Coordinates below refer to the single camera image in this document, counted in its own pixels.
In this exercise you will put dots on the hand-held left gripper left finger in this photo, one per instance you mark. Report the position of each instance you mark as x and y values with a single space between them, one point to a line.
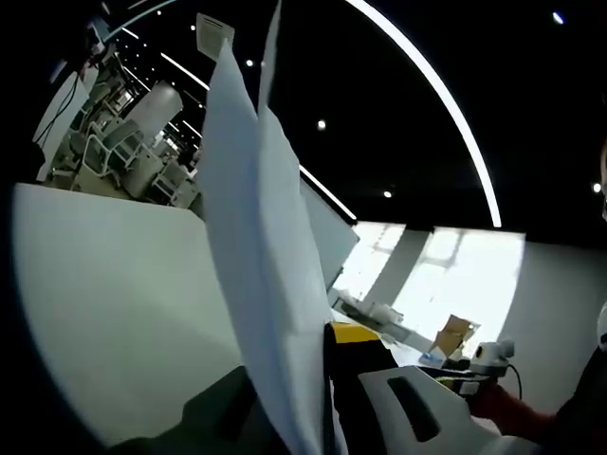
213 417

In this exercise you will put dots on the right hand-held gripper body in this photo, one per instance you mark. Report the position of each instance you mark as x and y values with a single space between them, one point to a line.
495 358

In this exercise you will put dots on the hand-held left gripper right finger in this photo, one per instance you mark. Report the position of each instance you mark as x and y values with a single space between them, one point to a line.
379 417

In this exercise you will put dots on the person's right hand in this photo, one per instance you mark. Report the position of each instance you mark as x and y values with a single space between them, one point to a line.
495 403

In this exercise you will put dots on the blue tissue pack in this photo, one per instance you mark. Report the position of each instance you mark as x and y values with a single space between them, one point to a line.
432 358

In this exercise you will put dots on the cardboard box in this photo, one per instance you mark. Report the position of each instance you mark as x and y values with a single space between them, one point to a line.
455 332

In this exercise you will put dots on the side counter with faucet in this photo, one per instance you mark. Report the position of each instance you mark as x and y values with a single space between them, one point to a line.
370 310

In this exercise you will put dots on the white chest-worn device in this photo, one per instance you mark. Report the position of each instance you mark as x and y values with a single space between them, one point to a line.
603 327

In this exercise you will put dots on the white table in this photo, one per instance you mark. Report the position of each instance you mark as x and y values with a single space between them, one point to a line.
118 284

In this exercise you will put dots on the large whiteboard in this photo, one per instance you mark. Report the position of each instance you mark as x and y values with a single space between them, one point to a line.
332 237

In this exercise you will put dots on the white mesh office chair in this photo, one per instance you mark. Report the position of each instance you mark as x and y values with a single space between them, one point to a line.
116 147

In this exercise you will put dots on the white pillar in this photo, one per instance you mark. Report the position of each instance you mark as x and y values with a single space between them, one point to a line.
159 109

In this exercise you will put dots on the ceiling air conditioner vent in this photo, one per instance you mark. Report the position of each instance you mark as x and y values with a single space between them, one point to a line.
213 33

